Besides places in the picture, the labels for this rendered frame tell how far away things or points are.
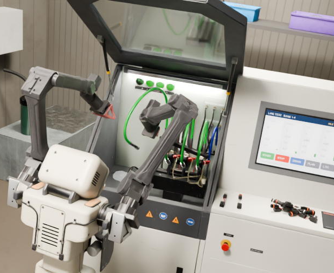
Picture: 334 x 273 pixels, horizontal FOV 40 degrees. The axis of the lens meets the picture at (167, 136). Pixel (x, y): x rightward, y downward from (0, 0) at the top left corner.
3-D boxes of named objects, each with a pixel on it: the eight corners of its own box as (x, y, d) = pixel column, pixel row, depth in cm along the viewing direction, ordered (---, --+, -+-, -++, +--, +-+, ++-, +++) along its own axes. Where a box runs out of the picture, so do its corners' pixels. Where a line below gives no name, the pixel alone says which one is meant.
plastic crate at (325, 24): (338, 32, 361) (341, 17, 357) (336, 36, 340) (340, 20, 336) (291, 25, 372) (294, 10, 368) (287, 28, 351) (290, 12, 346)
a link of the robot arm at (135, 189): (124, 199, 167) (136, 206, 169) (135, 175, 172) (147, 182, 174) (114, 202, 175) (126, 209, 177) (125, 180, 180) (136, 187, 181)
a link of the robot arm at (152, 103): (142, 113, 213) (158, 123, 216) (154, 92, 217) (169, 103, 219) (134, 117, 224) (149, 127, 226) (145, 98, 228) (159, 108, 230)
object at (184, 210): (79, 212, 240) (81, 184, 234) (83, 207, 244) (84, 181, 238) (197, 239, 229) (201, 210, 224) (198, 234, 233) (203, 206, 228)
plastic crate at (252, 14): (259, 19, 379) (261, 6, 375) (254, 22, 360) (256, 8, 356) (222, 13, 389) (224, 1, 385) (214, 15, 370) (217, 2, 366)
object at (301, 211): (268, 213, 223) (271, 203, 221) (269, 203, 232) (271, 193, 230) (317, 223, 219) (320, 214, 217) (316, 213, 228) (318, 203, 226)
